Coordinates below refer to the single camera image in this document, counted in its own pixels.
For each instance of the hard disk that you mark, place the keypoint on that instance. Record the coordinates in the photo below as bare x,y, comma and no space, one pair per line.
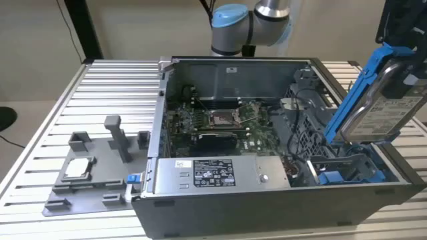
376,120

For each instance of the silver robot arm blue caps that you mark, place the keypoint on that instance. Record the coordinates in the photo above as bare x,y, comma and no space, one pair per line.
233,32

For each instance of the gray metal disk bay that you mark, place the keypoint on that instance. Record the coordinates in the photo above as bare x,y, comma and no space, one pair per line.
309,140

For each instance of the black RAM slot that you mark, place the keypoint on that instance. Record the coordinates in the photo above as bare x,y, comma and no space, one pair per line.
226,101
221,128

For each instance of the green motherboard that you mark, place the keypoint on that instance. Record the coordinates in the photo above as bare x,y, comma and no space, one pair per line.
257,118

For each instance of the CPU socket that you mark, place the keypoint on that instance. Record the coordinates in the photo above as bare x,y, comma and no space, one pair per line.
222,117

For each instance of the thin metal locking lever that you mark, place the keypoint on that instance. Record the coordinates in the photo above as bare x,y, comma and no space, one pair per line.
204,103

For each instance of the black graphics card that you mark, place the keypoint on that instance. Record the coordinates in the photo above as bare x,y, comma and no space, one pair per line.
214,142

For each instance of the silver power supply unit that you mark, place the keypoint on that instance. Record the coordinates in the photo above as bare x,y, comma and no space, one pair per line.
242,172

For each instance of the black open PC case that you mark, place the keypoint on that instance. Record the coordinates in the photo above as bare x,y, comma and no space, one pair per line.
233,215

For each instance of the blue case latch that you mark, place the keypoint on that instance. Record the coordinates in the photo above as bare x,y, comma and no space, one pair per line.
133,178

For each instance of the gray parts rack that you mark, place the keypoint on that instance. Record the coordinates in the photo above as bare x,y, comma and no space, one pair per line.
100,163

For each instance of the silver CPU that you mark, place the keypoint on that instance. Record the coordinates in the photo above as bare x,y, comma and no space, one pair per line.
78,168

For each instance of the black round chair base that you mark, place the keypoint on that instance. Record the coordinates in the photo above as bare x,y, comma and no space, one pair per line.
6,117

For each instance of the black upright post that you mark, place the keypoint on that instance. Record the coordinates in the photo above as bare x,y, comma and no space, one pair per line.
84,27

